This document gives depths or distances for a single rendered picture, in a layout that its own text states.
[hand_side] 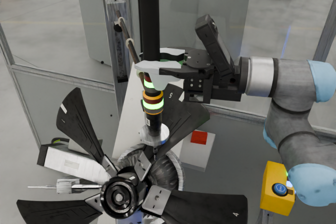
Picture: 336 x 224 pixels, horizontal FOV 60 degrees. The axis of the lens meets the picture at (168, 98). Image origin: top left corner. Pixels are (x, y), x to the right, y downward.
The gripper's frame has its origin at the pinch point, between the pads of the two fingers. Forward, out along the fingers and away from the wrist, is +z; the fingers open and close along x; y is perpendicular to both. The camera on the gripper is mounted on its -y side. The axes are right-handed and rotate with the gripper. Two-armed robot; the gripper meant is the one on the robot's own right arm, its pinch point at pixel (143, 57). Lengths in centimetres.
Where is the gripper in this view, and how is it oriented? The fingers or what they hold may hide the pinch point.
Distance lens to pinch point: 57.9
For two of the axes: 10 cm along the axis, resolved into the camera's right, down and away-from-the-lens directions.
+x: 1.6, -6.0, 7.9
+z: -9.9, -1.0, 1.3
